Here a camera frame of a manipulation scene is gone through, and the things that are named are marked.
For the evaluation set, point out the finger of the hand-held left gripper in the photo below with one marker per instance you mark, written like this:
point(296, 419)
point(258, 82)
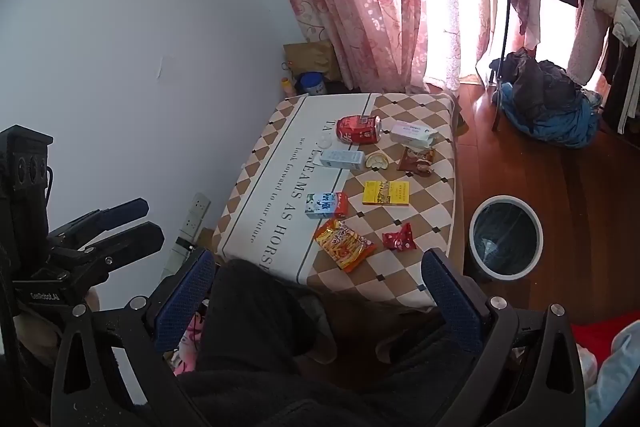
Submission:
point(137, 239)
point(117, 211)

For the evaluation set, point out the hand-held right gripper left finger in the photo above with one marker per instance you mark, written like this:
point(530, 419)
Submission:
point(184, 302)

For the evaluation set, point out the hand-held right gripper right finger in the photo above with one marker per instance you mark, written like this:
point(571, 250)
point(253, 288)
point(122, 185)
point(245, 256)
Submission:
point(452, 302)

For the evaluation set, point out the white round trash bin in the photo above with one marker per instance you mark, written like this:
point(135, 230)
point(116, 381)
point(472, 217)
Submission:
point(505, 239)

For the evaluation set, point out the pale fruit peel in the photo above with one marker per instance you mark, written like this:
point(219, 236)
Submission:
point(378, 161)

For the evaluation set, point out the white tissue pack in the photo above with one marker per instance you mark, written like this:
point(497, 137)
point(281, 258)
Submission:
point(411, 134)

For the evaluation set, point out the pink printed cloth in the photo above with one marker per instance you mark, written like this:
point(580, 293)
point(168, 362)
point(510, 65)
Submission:
point(189, 342)

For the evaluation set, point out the white power strip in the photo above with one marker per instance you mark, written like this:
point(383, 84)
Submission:
point(196, 214)

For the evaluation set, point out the small red snack packet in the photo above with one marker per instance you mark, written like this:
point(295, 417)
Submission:
point(400, 239)

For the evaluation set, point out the person's black trouser legs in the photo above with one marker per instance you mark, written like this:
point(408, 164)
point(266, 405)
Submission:
point(280, 372)

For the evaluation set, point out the orange snack packet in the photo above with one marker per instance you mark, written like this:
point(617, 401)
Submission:
point(344, 244)

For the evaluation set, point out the yellow flat box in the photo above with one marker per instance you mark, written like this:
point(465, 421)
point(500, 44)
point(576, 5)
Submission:
point(386, 194)

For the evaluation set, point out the red cloth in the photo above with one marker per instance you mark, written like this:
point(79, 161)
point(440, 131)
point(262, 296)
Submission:
point(595, 332)

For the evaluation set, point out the brown snack packet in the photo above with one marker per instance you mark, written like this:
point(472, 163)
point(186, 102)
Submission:
point(417, 160)

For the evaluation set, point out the table with checkered tablecloth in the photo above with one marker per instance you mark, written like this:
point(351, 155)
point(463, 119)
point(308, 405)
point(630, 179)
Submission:
point(280, 187)

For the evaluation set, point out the blue white milk carton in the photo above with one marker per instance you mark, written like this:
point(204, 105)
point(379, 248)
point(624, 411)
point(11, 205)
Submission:
point(326, 204)

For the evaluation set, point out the small white blue box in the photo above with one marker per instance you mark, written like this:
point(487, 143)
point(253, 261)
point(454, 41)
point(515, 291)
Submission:
point(341, 159)

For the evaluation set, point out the light blue cloth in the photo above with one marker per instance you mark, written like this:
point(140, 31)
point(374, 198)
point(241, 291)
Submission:
point(617, 377)

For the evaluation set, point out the red drink can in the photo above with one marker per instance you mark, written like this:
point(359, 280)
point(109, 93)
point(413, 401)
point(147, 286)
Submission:
point(358, 129)

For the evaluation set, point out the blue jacket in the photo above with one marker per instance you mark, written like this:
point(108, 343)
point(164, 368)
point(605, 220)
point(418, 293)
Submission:
point(560, 124)

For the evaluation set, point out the small yellow bottle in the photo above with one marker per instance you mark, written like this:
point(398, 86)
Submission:
point(287, 86)

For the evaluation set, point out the blue lidded jar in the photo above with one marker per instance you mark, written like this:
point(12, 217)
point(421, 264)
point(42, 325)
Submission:
point(312, 84)

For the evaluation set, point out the dark clothes pile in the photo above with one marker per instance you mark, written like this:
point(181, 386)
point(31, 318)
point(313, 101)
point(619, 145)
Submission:
point(537, 82)

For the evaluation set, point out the brown paper bag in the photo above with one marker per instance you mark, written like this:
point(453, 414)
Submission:
point(310, 57)

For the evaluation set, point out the black clothes rack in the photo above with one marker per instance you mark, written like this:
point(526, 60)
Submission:
point(505, 32)

